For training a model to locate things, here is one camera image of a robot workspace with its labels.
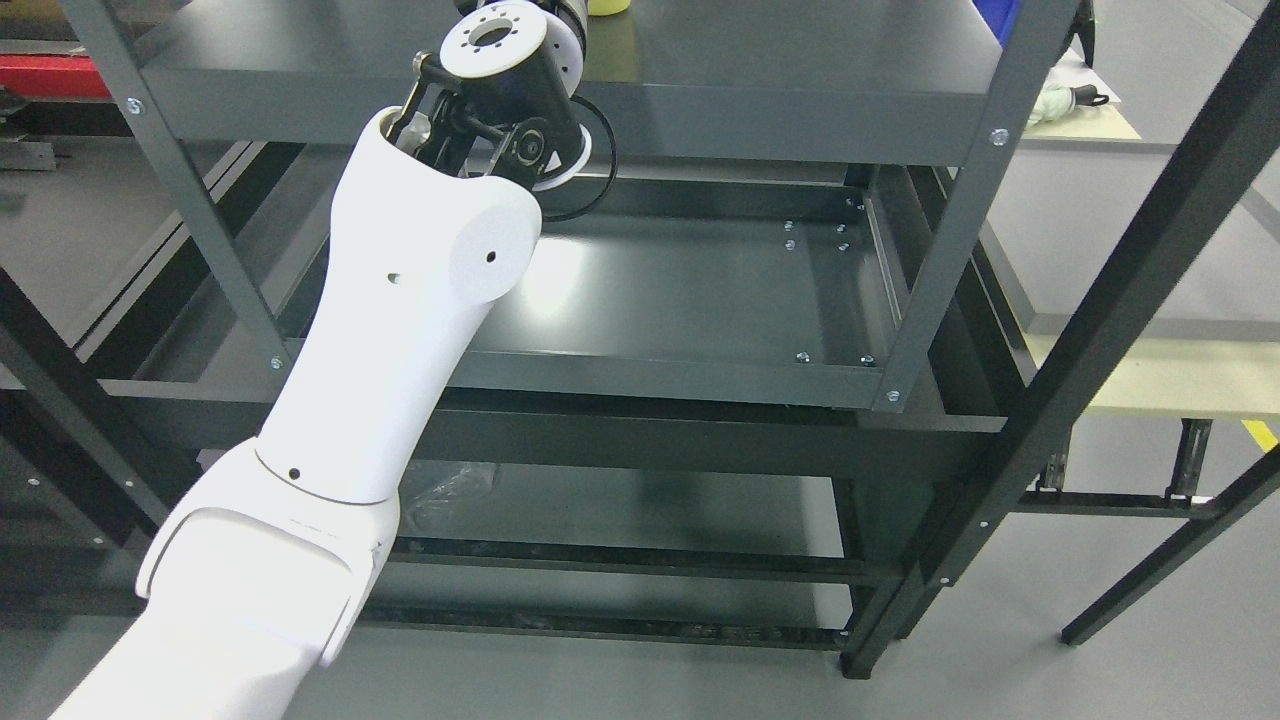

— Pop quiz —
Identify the yellow plastic cup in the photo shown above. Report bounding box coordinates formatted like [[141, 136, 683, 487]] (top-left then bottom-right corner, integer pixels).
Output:
[[588, 0, 632, 17]]

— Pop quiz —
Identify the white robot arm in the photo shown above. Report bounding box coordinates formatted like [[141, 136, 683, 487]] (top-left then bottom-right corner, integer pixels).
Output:
[[52, 1, 593, 719]]

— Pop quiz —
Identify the dark metal shelf rack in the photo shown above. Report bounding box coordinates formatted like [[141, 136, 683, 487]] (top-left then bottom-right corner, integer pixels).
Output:
[[3, 1, 1277, 678]]

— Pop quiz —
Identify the blue plastic crate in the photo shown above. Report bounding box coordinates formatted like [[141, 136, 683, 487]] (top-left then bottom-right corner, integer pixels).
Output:
[[973, 0, 1023, 47]]

